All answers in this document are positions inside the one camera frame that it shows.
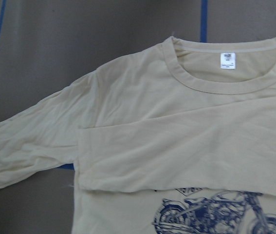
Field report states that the cream long-sleeve printed shirt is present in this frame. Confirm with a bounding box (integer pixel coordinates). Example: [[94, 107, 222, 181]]
[[0, 37, 276, 234]]

